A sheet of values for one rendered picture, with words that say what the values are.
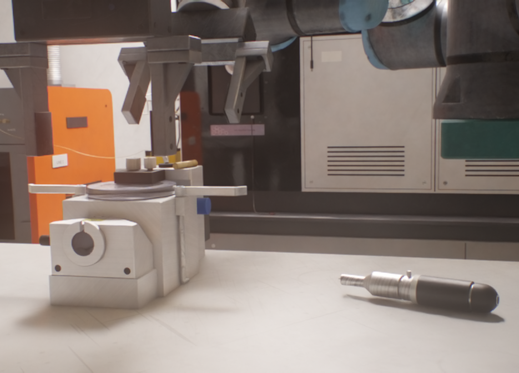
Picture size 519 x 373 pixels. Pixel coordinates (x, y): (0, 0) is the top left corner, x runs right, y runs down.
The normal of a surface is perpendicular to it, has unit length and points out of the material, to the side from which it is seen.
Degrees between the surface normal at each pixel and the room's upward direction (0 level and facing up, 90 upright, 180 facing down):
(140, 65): 50
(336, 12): 121
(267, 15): 112
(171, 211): 90
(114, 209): 90
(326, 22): 138
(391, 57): 129
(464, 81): 70
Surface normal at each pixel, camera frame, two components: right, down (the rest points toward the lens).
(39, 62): 0.96, 0.01
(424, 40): -0.48, 0.29
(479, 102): -0.52, -0.24
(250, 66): -0.22, -0.54
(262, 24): -0.40, 0.67
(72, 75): -0.26, 0.12
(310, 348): -0.02, -0.99
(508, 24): -0.67, 0.68
